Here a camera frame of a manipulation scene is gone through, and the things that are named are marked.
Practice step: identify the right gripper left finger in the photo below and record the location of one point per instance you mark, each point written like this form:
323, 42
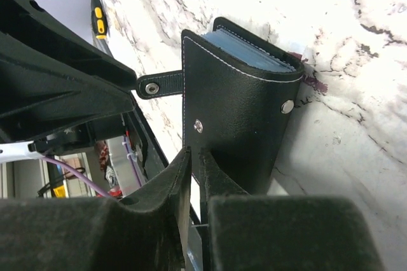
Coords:
147, 230

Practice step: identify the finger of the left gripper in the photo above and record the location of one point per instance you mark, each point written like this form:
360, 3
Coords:
52, 79

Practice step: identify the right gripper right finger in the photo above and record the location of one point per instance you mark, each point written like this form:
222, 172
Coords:
284, 232

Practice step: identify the black card holder wallet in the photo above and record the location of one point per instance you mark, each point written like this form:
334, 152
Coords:
238, 92

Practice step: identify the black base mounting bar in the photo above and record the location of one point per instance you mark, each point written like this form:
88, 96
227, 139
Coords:
152, 162

